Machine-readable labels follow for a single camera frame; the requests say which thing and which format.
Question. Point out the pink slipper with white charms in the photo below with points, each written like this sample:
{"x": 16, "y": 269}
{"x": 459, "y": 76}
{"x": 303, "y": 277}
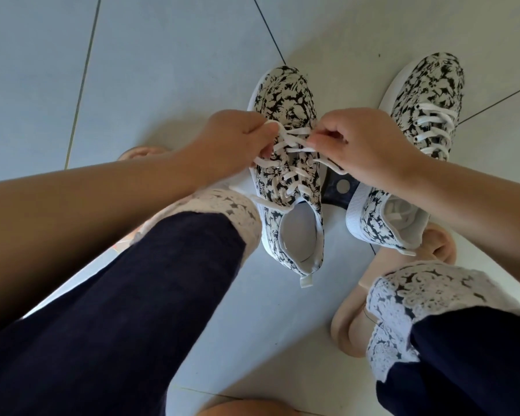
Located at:
{"x": 141, "y": 152}

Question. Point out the person's right forearm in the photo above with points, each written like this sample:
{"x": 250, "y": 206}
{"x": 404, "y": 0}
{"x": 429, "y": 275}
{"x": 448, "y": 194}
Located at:
{"x": 485, "y": 220}

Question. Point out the person's left hand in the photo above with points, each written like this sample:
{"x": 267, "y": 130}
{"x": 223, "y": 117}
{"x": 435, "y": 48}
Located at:
{"x": 229, "y": 142}

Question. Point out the bright white shoelace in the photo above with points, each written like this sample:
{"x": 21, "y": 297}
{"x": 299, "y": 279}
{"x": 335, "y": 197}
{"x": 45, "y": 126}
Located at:
{"x": 437, "y": 121}
{"x": 294, "y": 173}

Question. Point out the person's left leg navy trousers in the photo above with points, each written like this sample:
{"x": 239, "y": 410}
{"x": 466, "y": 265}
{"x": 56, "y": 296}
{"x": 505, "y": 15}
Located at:
{"x": 112, "y": 333}

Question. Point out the person's left forearm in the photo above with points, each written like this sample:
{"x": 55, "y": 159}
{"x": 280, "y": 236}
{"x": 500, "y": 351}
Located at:
{"x": 73, "y": 238}

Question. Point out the person's right hand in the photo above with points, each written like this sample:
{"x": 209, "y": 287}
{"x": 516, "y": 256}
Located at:
{"x": 372, "y": 147}

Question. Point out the person's leg navy trousers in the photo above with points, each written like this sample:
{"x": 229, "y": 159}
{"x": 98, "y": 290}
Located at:
{"x": 459, "y": 346}
{"x": 112, "y": 333}

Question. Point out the pink slipper with green charm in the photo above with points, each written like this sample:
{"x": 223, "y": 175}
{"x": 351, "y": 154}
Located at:
{"x": 346, "y": 324}

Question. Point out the floral sneaker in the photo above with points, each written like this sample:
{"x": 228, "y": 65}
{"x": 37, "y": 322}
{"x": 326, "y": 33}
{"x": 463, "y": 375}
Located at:
{"x": 433, "y": 77}
{"x": 286, "y": 90}

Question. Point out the person's right leg navy trousers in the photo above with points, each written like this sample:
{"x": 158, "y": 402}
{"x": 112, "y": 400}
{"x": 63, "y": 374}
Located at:
{"x": 459, "y": 346}

